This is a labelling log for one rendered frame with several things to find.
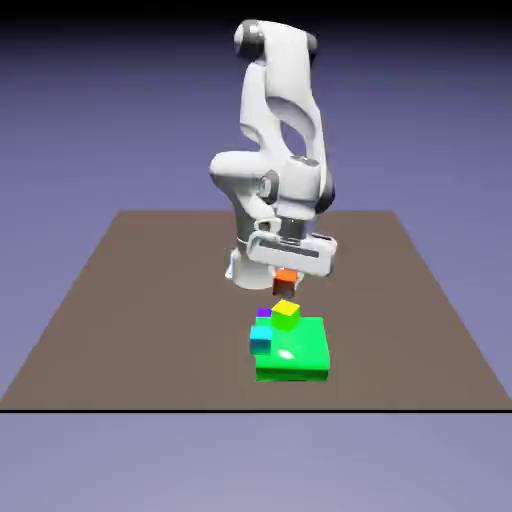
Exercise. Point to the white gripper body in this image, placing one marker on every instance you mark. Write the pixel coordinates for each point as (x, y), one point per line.
(292, 256)

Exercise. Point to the small orange cube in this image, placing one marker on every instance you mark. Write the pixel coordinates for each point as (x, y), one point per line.
(284, 282)

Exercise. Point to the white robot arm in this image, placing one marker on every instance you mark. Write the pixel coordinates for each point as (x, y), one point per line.
(280, 100)

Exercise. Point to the small yellow cube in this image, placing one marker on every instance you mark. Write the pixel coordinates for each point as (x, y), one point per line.
(285, 315)

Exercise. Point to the small purple cube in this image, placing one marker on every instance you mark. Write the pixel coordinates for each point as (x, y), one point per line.
(262, 311)

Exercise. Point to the small cyan cube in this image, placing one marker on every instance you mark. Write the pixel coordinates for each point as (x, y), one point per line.
(260, 338)

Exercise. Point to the large green box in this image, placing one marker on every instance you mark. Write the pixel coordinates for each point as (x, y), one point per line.
(298, 352)

